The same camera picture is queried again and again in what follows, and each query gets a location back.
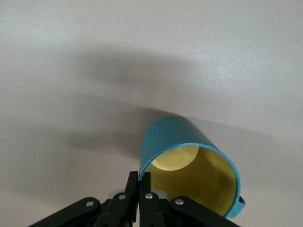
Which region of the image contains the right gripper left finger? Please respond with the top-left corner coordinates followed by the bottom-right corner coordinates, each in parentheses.
top-left (29, 171), bottom-right (140, 227)

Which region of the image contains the teal cup yellow inside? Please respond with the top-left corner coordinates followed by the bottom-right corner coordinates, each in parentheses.
top-left (139, 115), bottom-right (246, 219)

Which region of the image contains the brown table mat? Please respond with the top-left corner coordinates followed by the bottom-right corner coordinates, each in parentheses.
top-left (0, 0), bottom-right (303, 227)

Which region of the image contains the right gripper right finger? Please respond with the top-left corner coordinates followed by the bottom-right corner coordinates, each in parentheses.
top-left (139, 172), bottom-right (240, 227)

